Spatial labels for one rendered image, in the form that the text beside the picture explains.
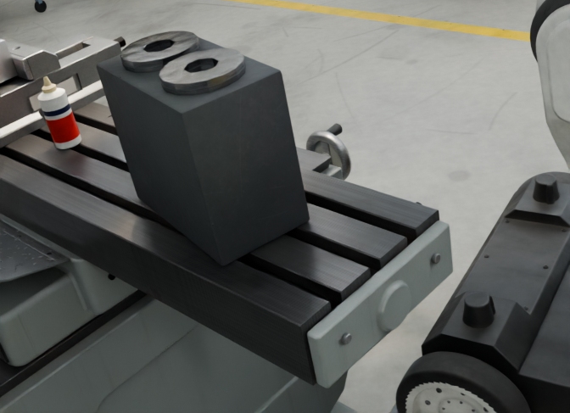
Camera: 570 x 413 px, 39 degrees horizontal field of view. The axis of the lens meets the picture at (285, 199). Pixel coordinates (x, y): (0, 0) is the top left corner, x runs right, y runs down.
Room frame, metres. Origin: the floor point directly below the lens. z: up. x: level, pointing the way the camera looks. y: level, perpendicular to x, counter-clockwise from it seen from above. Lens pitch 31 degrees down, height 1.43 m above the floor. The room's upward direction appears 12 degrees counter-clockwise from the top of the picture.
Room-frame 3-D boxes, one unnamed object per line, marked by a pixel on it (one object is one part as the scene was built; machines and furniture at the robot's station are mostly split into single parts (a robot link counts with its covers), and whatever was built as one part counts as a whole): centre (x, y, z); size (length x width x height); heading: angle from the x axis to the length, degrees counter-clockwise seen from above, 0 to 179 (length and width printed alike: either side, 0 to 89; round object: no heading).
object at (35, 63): (1.29, 0.37, 1.03); 0.12 x 0.06 x 0.04; 40
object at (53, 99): (1.12, 0.30, 0.99); 0.04 x 0.04 x 0.11
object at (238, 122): (0.84, 0.08, 1.04); 0.22 x 0.12 x 0.20; 28
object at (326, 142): (1.44, -0.08, 0.64); 0.16 x 0.12 x 0.12; 130
